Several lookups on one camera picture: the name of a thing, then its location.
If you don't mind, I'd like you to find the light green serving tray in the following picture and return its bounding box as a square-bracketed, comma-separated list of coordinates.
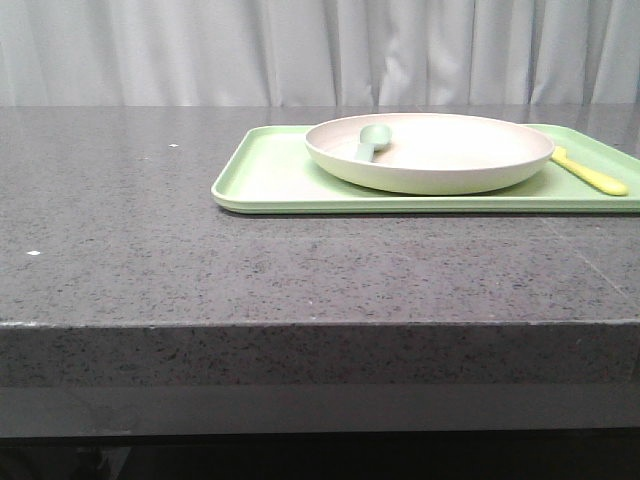
[211, 124, 639, 215]

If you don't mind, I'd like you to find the yellow plastic fork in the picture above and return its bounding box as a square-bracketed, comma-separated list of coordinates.
[551, 146, 629, 196]

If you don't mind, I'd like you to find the white pleated curtain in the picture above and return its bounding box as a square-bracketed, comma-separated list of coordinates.
[1, 1, 639, 107]

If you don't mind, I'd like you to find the sage green spoon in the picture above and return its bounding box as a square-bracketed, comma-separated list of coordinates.
[355, 124, 392, 162]

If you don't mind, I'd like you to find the white round plate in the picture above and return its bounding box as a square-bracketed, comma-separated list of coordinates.
[305, 112, 555, 196]

